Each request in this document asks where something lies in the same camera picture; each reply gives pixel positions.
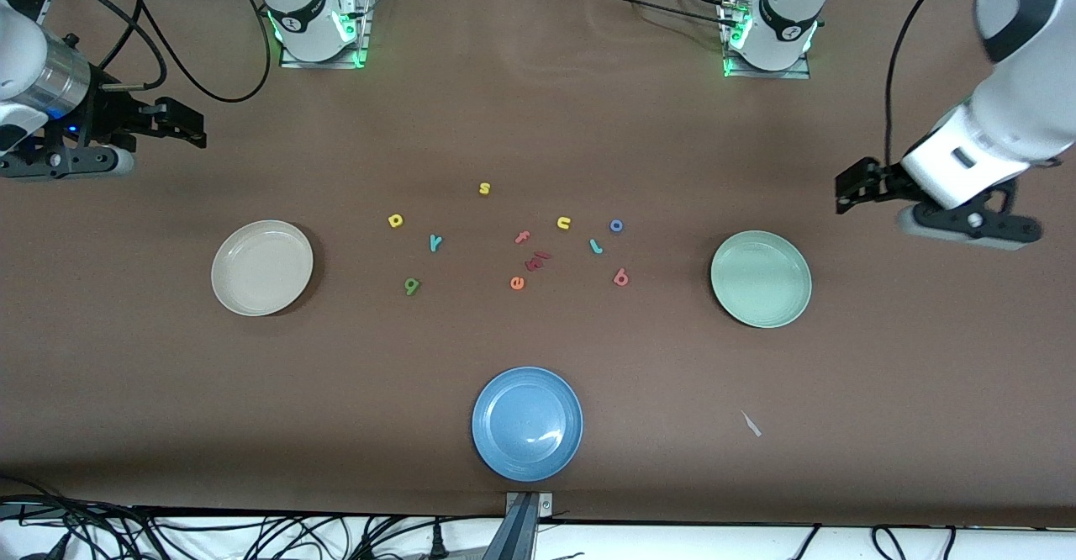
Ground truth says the pale green plate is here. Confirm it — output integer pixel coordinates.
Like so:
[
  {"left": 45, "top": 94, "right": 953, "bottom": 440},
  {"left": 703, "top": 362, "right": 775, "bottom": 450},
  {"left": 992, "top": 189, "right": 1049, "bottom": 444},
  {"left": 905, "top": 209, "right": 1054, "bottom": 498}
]
[{"left": 710, "top": 230, "right": 813, "bottom": 329}]

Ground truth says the grey metal mount post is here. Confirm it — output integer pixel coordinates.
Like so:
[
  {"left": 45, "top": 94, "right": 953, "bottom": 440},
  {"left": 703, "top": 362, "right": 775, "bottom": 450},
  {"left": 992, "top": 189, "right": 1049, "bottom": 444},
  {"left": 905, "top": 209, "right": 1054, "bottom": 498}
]
[{"left": 482, "top": 491, "right": 556, "bottom": 560}]

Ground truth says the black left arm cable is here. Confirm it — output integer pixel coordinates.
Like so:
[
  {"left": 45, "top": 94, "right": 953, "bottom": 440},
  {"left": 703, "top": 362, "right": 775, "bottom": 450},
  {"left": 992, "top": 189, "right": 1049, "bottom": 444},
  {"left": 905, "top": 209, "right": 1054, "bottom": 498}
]
[{"left": 884, "top": 0, "right": 1010, "bottom": 167}]

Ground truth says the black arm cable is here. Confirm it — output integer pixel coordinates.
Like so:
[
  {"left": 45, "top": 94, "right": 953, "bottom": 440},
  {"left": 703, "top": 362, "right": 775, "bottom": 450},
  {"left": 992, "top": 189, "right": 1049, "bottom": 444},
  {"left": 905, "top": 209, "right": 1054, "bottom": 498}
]
[
  {"left": 50, "top": 0, "right": 272, "bottom": 104},
  {"left": 884, "top": 0, "right": 1010, "bottom": 167}
]

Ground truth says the black cable tangle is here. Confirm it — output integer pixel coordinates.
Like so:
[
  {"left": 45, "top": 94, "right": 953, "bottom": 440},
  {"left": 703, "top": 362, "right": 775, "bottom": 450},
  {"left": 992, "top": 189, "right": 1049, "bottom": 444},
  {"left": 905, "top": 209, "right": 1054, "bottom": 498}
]
[{"left": 0, "top": 476, "right": 505, "bottom": 560}]

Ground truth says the beige brown plate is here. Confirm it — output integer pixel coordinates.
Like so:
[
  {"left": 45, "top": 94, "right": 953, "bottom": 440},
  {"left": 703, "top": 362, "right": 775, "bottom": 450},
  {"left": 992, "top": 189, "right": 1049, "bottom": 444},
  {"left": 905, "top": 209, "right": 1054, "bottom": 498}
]
[{"left": 211, "top": 220, "right": 314, "bottom": 317}]

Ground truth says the looped black cable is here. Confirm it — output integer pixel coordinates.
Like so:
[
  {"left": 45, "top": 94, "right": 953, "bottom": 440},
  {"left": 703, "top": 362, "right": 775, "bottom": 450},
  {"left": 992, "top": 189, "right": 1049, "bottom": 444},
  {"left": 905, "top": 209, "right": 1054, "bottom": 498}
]
[{"left": 870, "top": 525, "right": 959, "bottom": 560}]

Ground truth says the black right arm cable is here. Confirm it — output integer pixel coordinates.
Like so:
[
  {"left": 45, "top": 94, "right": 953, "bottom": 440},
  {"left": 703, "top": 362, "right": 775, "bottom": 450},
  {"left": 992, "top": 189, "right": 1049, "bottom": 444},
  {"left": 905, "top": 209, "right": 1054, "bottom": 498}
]
[{"left": 50, "top": 0, "right": 272, "bottom": 104}]

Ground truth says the brown table cover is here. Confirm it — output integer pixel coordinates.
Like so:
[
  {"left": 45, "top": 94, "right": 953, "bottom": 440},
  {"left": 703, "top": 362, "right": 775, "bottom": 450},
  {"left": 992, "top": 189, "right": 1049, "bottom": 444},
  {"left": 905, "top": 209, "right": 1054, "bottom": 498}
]
[{"left": 0, "top": 0, "right": 1076, "bottom": 527}]

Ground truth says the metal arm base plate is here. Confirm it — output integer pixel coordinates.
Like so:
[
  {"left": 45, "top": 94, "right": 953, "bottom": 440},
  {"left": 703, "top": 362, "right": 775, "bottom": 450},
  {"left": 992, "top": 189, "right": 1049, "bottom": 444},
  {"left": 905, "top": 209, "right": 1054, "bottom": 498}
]
[
  {"left": 279, "top": 0, "right": 375, "bottom": 69},
  {"left": 719, "top": 0, "right": 812, "bottom": 80}
]

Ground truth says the black cable across table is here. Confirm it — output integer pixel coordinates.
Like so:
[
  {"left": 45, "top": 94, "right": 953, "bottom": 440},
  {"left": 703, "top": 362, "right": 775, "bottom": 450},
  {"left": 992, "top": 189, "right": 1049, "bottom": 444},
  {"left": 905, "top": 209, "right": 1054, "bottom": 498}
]
[{"left": 588, "top": 0, "right": 741, "bottom": 27}]

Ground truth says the blue plate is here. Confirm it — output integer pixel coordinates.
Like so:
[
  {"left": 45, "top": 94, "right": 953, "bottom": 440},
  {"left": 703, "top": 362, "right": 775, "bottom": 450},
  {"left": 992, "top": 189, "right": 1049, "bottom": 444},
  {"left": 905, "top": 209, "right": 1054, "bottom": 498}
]
[{"left": 472, "top": 366, "right": 583, "bottom": 483}]

